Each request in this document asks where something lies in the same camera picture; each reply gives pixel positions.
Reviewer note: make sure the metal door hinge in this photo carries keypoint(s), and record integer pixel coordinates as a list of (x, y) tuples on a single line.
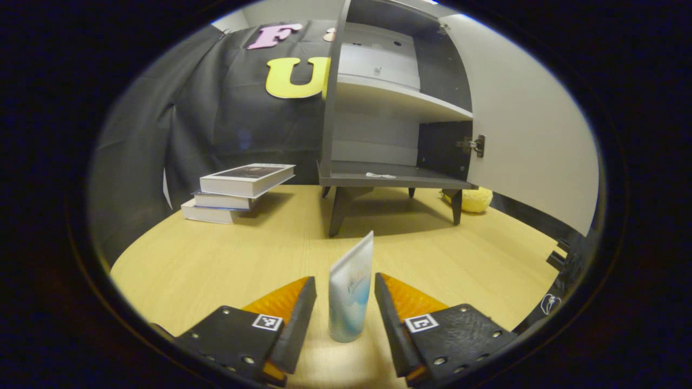
[(471, 146)]

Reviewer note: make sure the white paperback book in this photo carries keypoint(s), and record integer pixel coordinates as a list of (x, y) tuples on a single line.
[(208, 213), (224, 201)]

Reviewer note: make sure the white book with portrait cover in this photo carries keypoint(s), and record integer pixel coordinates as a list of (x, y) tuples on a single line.
[(246, 178)]

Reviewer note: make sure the yellow plush toy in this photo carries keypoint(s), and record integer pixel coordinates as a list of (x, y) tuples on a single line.
[(476, 201)]

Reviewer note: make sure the black backdrop cloth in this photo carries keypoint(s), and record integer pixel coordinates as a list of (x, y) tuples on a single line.
[(205, 119)]

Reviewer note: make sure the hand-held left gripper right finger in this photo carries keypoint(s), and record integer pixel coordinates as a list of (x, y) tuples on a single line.
[(389, 329)]

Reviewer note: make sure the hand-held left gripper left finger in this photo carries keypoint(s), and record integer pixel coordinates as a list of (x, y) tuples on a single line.
[(300, 329)]

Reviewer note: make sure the dark grey cabinet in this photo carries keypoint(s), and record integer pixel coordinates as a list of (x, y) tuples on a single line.
[(378, 102)]

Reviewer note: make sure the blue and white bottle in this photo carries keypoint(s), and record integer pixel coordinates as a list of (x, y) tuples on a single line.
[(350, 297)]

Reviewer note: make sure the beige cabinet door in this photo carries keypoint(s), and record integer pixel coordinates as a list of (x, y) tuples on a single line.
[(530, 119)]

